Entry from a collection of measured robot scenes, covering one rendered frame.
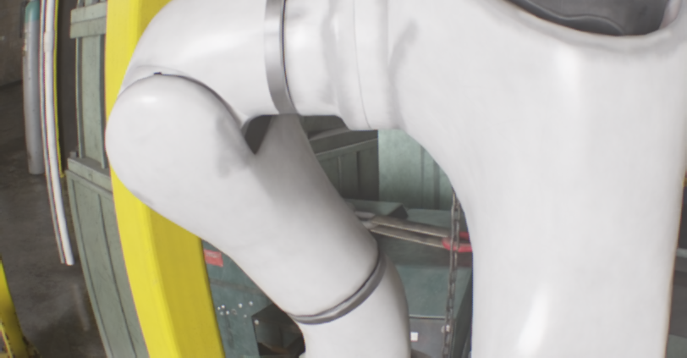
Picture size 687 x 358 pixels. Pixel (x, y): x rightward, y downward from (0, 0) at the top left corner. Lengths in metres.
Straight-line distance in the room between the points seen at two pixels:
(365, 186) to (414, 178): 0.43
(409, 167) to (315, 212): 1.55
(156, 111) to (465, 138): 0.16
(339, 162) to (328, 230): 1.86
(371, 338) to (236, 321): 1.01
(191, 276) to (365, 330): 0.56
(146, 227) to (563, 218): 0.77
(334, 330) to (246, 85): 0.19
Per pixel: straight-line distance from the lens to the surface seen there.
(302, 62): 0.40
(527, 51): 0.30
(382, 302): 0.54
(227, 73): 0.42
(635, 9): 0.34
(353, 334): 0.54
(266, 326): 1.40
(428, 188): 2.01
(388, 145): 2.07
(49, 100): 3.79
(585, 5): 0.33
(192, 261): 1.07
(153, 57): 0.43
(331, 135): 2.33
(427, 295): 1.36
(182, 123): 0.43
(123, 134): 0.44
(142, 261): 1.05
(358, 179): 2.42
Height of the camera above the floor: 1.34
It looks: 13 degrees down
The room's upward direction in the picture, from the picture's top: 3 degrees counter-clockwise
